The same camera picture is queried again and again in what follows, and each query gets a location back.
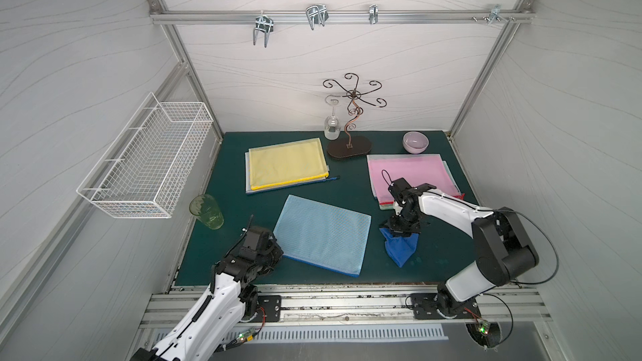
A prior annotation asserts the light blue document bag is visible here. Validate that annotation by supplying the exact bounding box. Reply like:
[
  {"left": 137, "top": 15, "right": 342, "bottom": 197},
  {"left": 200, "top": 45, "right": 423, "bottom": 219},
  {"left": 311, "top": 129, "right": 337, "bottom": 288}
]
[{"left": 274, "top": 195, "right": 371, "bottom": 277}]

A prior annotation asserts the pink ceramic bowl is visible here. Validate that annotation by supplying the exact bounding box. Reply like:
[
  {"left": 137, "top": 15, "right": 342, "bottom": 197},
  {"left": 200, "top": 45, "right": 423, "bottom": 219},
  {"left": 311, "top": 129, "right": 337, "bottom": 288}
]
[{"left": 402, "top": 131, "right": 430, "bottom": 155}]

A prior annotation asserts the blue microfibre cloth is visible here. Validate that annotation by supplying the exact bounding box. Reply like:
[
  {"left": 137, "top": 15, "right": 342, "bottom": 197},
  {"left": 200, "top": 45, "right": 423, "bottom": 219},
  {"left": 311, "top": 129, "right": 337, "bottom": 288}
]
[{"left": 379, "top": 227, "right": 420, "bottom": 267}]

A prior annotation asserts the metal scroll glass rack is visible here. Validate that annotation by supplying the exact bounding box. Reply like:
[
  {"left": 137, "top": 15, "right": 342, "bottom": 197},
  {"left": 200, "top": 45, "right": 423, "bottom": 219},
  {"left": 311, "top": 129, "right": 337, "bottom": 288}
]
[{"left": 322, "top": 72, "right": 387, "bottom": 160}]

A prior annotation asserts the yellow mesh document bag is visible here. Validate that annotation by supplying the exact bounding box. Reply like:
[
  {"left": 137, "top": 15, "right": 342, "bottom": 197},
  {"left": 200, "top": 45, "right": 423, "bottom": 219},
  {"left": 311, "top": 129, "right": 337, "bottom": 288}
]
[{"left": 247, "top": 138, "right": 329, "bottom": 192}]

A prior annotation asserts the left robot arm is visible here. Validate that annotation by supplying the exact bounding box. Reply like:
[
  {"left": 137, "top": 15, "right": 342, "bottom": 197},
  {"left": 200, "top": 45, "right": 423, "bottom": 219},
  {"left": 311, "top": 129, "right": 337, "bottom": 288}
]
[{"left": 130, "top": 222, "right": 284, "bottom": 360}]

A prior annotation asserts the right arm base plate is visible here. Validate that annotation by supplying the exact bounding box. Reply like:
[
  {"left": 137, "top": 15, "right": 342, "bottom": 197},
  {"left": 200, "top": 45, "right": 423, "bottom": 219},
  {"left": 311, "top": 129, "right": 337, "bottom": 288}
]
[{"left": 406, "top": 292, "right": 482, "bottom": 320}]

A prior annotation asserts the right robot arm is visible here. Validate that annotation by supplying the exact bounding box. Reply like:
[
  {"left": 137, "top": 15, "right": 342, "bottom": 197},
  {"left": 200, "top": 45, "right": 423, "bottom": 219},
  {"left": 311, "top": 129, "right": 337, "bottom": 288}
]
[{"left": 380, "top": 178, "right": 539, "bottom": 319}]

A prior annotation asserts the white wire basket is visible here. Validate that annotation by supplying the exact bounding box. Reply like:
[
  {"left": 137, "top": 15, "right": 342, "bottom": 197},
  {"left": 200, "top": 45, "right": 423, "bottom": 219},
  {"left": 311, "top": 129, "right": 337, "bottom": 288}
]
[{"left": 76, "top": 93, "right": 213, "bottom": 219}]

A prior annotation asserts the aluminium cross rail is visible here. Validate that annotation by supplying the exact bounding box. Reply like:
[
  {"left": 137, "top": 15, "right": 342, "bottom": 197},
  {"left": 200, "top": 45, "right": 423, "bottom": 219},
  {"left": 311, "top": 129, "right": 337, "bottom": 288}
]
[{"left": 150, "top": 9, "right": 536, "bottom": 25}]

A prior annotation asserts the pink mesh document bag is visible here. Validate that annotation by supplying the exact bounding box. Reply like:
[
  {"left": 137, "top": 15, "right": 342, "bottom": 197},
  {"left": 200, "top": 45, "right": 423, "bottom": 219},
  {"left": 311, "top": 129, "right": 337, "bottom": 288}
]
[{"left": 366, "top": 153, "right": 465, "bottom": 206}]

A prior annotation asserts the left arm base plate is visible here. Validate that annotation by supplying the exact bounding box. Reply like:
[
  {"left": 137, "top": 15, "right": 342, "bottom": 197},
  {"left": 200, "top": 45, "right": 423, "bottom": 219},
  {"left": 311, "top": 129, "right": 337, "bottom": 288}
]
[{"left": 241, "top": 295, "right": 282, "bottom": 324}]

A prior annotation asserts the metal hook clip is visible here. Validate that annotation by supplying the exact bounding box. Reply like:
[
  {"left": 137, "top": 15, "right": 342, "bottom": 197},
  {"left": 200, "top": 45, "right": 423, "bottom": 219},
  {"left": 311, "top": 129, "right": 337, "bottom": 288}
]
[
  {"left": 369, "top": 4, "right": 379, "bottom": 25},
  {"left": 252, "top": 14, "right": 274, "bottom": 48},
  {"left": 471, "top": 4, "right": 517, "bottom": 26},
  {"left": 305, "top": 4, "right": 329, "bottom": 30}
]

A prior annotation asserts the green plastic cup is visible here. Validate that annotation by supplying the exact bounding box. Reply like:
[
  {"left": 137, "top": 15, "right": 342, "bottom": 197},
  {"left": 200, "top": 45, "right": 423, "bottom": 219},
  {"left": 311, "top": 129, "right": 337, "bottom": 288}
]
[{"left": 189, "top": 194, "right": 224, "bottom": 230}]

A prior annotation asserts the white vent strip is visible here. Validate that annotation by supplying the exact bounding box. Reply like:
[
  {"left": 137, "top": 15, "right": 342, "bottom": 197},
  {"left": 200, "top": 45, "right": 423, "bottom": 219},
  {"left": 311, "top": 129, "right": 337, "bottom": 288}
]
[{"left": 250, "top": 324, "right": 449, "bottom": 344}]

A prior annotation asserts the wine glass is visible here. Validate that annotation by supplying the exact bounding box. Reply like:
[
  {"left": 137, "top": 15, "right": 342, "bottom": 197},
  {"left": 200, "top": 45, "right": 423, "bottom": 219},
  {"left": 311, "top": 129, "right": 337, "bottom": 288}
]
[{"left": 324, "top": 95, "right": 341, "bottom": 140}]

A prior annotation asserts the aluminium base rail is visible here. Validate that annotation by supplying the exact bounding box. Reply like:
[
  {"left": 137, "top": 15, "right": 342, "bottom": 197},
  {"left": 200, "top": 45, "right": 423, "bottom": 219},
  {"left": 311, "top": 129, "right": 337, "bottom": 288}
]
[{"left": 139, "top": 284, "right": 552, "bottom": 329}]

